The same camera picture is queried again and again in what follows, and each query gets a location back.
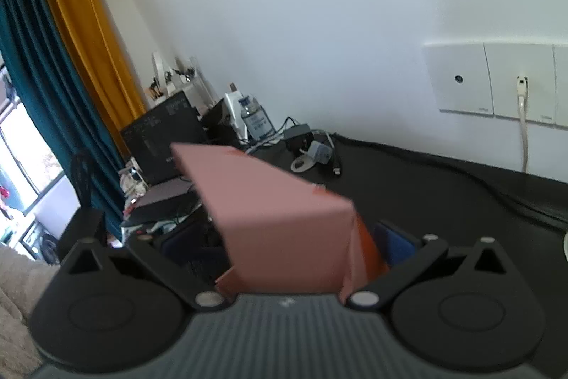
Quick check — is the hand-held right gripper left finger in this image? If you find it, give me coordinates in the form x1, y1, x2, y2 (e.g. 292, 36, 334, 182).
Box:
66, 223, 229, 311

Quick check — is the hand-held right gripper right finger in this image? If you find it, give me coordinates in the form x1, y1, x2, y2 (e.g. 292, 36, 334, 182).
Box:
345, 220, 507, 312

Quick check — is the pink cardboard box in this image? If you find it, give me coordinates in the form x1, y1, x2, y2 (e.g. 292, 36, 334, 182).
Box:
171, 143, 391, 304

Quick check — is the black desktop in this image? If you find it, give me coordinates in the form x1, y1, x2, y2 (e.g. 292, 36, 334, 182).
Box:
202, 130, 568, 300

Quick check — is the grey flat case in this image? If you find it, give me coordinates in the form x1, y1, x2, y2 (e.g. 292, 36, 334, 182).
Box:
122, 177, 200, 229

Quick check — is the black computer monitor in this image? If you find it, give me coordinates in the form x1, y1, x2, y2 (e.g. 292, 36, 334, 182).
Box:
121, 90, 209, 186

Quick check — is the blue-grey charger plug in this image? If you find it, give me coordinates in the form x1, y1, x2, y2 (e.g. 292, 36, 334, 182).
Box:
306, 140, 332, 165

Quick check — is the small black box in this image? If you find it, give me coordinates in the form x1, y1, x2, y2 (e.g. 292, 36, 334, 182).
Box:
202, 98, 236, 144

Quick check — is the white standing tube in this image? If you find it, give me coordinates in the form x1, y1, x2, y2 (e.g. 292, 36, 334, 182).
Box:
224, 83, 247, 140

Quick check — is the black power adapter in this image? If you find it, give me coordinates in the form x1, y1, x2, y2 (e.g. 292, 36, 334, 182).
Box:
283, 124, 314, 154

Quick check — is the beige fleece blanket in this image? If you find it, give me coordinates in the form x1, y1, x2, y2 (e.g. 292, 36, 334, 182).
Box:
0, 246, 58, 379

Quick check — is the window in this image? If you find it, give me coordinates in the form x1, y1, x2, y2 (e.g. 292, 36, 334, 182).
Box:
0, 55, 76, 262

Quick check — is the teal curtain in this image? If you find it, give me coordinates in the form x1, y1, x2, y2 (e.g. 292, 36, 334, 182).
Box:
0, 0, 127, 242

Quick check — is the yellow curtain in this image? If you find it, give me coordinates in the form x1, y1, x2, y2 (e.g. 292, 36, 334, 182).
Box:
33, 0, 147, 158

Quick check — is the thick black power cable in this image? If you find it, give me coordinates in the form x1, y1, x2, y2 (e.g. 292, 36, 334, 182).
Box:
333, 134, 568, 225

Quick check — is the black charger cable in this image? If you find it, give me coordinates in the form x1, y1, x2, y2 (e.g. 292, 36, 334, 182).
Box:
326, 132, 343, 176

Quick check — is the bundle of desk cables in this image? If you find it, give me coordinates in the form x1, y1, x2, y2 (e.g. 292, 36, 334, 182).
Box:
242, 117, 311, 153

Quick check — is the white network cable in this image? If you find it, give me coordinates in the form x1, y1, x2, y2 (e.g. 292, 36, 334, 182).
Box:
516, 76, 530, 174

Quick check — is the white network wall plate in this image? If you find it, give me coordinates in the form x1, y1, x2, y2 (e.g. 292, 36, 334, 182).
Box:
484, 42, 557, 123

